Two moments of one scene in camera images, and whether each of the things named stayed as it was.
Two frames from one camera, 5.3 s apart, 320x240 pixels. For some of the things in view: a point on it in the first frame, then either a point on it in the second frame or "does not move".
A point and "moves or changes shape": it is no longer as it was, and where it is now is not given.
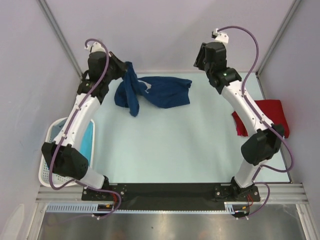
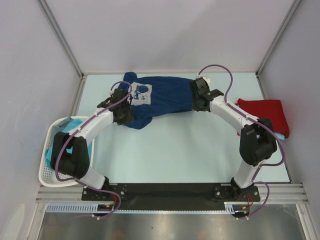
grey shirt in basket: [56, 128] does not move
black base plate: [169, 196] does not move
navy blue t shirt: [159, 92] moves or changes shape
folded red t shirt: [274, 110] does not move
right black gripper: [199, 63] → [196, 107]
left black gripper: [121, 68] → [129, 117]
